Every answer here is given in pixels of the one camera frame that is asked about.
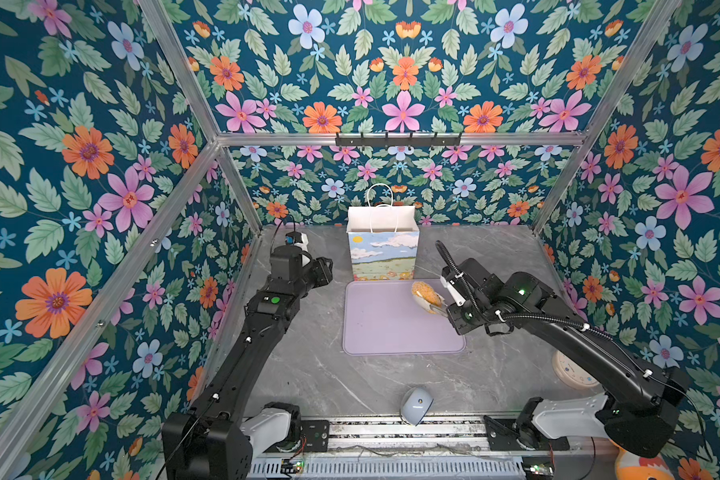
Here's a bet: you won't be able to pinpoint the orange plush toy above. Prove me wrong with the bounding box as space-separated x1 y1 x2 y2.
614 448 675 480

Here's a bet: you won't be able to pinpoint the aluminium frame post left rear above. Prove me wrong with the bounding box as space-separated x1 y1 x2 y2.
140 0 262 237

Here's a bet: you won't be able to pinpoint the black hook rail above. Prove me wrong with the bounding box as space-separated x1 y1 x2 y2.
334 132 462 149

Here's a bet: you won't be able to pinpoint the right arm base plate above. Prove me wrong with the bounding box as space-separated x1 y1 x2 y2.
482 415 570 453

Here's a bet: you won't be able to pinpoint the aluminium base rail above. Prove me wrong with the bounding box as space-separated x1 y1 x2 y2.
299 415 613 457

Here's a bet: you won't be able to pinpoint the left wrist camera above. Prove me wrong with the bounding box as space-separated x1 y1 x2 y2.
270 231 310 281

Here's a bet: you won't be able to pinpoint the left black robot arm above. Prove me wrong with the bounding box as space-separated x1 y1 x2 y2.
160 247 333 479

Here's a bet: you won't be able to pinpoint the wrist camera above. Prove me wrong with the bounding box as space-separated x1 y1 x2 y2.
440 266 473 307
270 231 310 281

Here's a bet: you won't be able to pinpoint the lilac plastic tray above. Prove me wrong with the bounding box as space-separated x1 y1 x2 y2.
343 280 466 356

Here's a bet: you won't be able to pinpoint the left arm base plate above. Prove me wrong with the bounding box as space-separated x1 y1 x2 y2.
286 419 331 455

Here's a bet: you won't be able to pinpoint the grey computer mouse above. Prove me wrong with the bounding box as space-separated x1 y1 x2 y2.
400 387 434 426

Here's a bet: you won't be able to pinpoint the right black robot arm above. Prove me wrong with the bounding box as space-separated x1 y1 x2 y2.
441 260 691 458

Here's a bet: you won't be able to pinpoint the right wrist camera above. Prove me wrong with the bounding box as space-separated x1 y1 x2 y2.
440 266 473 307

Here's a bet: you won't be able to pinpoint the aluminium frame post right rear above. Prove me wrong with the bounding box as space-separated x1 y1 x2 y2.
532 0 682 238

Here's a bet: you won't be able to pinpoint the landscape print paper bag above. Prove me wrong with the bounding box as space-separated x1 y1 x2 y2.
346 183 420 281

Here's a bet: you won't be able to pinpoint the sugared oval bread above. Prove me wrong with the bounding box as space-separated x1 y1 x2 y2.
411 281 437 298

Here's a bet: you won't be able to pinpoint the cream and steel tongs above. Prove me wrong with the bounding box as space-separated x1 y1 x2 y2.
414 293 448 318

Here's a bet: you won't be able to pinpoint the aluminium frame post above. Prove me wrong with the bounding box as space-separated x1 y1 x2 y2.
140 0 262 237
532 0 682 238

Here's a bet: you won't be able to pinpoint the round cream clock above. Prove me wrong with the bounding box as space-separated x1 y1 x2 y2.
552 351 600 390

